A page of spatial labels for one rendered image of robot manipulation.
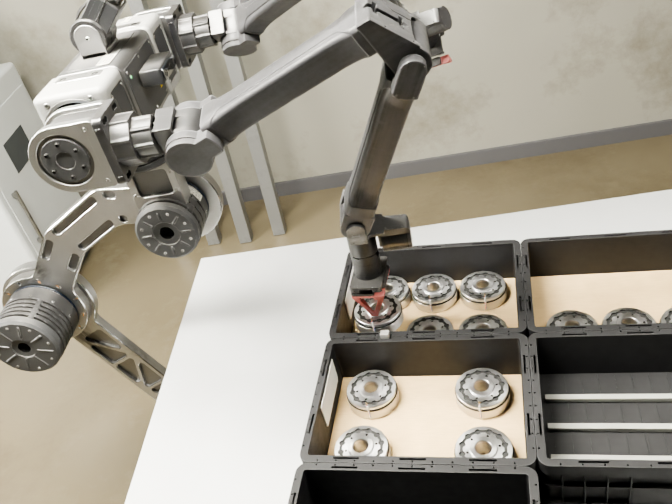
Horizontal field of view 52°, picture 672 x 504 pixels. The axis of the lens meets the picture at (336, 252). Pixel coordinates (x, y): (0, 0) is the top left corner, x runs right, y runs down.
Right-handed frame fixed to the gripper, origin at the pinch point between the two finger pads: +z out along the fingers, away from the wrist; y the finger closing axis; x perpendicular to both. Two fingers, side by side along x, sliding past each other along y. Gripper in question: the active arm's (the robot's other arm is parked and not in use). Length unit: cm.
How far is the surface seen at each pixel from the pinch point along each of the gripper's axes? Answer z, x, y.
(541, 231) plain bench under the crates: 23, -35, 56
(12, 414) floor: 93, 175, 44
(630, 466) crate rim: 1, -45, -37
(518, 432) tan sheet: 11.3, -28.4, -23.5
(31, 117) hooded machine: 14, 193, 156
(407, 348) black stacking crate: 3.1, -7.4, -9.8
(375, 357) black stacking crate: 5.5, -0.4, -10.0
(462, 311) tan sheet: 10.9, -16.7, 9.4
